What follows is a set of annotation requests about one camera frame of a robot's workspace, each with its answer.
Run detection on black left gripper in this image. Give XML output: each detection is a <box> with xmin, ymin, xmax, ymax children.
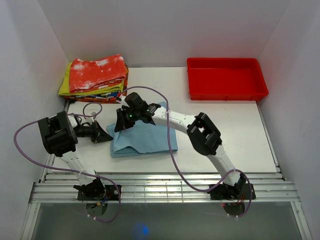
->
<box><xmin>75</xmin><ymin>120</ymin><xmax>113</xmax><ymax>144</ymax></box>

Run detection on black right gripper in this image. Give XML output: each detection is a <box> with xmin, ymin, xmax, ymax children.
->
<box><xmin>114</xmin><ymin>107</ymin><xmax>140</xmax><ymax>133</ymax></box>

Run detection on light blue trousers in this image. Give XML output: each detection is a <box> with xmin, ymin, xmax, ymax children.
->
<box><xmin>106</xmin><ymin>100</ymin><xmax>179</xmax><ymax>159</ymax></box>

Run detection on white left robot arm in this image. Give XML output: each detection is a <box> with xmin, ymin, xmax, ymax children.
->
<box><xmin>37</xmin><ymin>111</ymin><xmax>113</xmax><ymax>200</ymax></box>

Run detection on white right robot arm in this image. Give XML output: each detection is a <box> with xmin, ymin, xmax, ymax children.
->
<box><xmin>114</xmin><ymin>92</ymin><xmax>254</xmax><ymax>200</ymax></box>

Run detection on orange patterned folded trousers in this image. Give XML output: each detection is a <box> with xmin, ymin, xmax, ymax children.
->
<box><xmin>63</xmin><ymin>66</ymin><xmax>130</xmax><ymax>104</ymax></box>

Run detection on yellow green folded trousers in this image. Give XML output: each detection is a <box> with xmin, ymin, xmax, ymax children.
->
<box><xmin>58</xmin><ymin>62</ymin><xmax>129</xmax><ymax>96</ymax></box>

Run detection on red white tie-dye trousers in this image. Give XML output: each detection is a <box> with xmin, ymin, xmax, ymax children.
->
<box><xmin>69</xmin><ymin>54</ymin><xmax>127</xmax><ymax>93</ymax></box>

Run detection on red plastic tray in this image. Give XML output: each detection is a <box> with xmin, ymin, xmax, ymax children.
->
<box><xmin>186</xmin><ymin>57</ymin><xmax>269</xmax><ymax>101</ymax></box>

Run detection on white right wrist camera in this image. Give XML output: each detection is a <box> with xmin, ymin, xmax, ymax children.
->
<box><xmin>116</xmin><ymin>95</ymin><xmax>128</xmax><ymax>107</ymax></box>

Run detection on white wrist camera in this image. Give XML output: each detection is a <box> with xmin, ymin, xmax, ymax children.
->
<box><xmin>116</xmin><ymin>95</ymin><xmax>128</xmax><ymax>107</ymax></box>
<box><xmin>67</xmin><ymin>114</ymin><xmax>82</xmax><ymax>128</ymax></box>

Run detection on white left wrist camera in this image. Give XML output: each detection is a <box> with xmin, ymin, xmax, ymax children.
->
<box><xmin>67</xmin><ymin>114</ymin><xmax>82</xmax><ymax>128</ymax></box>

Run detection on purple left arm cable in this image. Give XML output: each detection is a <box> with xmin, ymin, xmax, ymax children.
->
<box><xmin>13</xmin><ymin>102</ymin><xmax>122</xmax><ymax>223</ymax></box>

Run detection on aluminium rail frame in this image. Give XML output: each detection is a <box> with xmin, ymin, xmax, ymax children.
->
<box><xmin>22</xmin><ymin>101</ymin><xmax>312</xmax><ymax>240</ymax></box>

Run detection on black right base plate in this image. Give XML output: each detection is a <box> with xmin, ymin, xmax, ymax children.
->
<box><xmin>208</xmin><ymin>183</ymin><xmax>256</xmax><ymax>201</ymax></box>

